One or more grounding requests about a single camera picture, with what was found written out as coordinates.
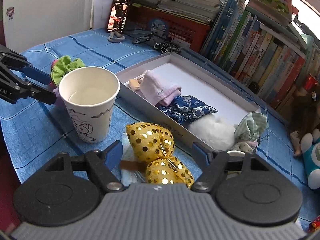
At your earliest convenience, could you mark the white fluffy plush ball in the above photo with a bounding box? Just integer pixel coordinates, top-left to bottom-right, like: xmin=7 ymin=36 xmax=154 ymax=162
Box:
xmin=188 ymin=114 xmax=235 ymax=151

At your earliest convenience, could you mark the green and pink scrunchie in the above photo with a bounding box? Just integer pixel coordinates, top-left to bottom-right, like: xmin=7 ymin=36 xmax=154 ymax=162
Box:
xmin=50 ymin=56 xmax=85 ymax=87

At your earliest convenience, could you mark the gold sequin pouch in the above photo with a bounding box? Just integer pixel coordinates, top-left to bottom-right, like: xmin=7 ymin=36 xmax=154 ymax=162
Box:
xmin=120 ymin=122 xmax=195 ymax=188

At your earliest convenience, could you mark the green checked fabric pouch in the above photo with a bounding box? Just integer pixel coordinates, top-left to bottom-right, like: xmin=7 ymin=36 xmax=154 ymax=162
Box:
xmin=232 ymin=112 xmax=268 ymax=153

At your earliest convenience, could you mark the purple plush toy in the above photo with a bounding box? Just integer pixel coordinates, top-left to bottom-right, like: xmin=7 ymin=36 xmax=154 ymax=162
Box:
xmin=53 ymin=87 xmax=65 ymax=108

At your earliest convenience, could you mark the blue floral fabric pouch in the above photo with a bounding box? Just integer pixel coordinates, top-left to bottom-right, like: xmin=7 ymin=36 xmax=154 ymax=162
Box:
xmin=157 ymin=95 xmax=218 ymax=124

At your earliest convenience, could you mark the small tan soft piece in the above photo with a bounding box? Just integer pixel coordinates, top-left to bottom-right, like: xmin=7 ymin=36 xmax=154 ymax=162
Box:
xmin=128 ymin=77 xmax=144 ymax=91

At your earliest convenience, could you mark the pink sock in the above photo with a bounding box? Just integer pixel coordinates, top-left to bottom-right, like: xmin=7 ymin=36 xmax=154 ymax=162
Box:
xmin=139 ymin=70 xmax=181 ymax=106

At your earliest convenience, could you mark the blue checked tablecloth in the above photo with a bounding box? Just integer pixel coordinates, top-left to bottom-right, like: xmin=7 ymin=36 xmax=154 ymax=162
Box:
xmin=1 ymin=29 xmax=319 ymax=228

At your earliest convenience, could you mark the black binder clip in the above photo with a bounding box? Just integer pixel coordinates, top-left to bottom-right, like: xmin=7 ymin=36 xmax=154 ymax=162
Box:
xmin=257 ymin=134 xmax=270 ymax=145

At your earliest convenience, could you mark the large doodled paper cup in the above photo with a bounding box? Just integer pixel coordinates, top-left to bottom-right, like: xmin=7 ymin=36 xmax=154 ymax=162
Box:
xmin=58 ymin=66 xmax=120 ymax=144

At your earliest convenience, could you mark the white cardboard box tray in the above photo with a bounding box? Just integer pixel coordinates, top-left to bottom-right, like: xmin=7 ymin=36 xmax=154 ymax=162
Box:
xmin=116 ymin=53 xmax=260 ymax=151

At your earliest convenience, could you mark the grey carabiner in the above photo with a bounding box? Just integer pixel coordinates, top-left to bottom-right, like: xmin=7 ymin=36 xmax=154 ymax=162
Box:
xmin=107 ymin=31 xmax=125 ymax=43

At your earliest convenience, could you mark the blue Doraemon plush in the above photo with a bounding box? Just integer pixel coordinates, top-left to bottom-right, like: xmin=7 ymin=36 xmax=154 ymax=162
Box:
xmin=300 ymin=128 xmax=320 ymax=190

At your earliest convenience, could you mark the smartphone with lit screen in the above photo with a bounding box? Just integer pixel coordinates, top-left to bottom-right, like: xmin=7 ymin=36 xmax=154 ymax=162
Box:
xmin=107 ymin=0 xmax=131 ymax=33

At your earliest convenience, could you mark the brown haired monkey doll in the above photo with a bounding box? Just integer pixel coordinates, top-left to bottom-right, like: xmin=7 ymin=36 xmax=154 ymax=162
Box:
xmin=289 ymin=85 xmax=319 ymax=157

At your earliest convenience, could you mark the miniature black bicycle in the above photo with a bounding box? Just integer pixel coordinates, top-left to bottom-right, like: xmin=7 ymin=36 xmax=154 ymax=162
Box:
xmin=132 ymin=31 xmax=181 ymax=55

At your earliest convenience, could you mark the row of upright books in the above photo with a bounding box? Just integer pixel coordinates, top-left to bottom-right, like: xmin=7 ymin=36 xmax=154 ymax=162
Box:
xmin=201 ymin=0 xmax=307 ymax=108

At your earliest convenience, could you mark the red plastic crate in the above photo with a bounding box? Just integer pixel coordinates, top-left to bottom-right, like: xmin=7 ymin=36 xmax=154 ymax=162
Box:
xmin=127 ymin=5 xmax=210 ymax=52

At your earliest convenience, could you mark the pink miniature house model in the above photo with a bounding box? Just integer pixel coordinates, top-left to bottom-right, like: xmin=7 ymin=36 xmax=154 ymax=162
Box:
xmin=246 ymin=0 xmax=298 ymax=28

